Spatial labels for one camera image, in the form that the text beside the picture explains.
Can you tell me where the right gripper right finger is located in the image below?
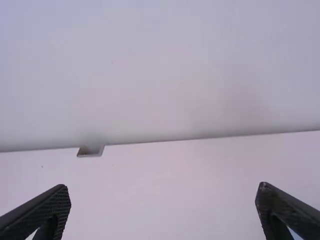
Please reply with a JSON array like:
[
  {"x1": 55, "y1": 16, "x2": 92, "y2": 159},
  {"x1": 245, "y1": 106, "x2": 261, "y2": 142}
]
[{"x1": 254, "y1": 181, "x2": 320, "y2": 240}]

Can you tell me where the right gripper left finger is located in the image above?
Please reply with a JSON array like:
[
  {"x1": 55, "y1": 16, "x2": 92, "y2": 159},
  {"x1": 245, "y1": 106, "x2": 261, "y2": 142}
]
[{"x1": 0, "y1": 184, "x2": 72, "y2": 240}]

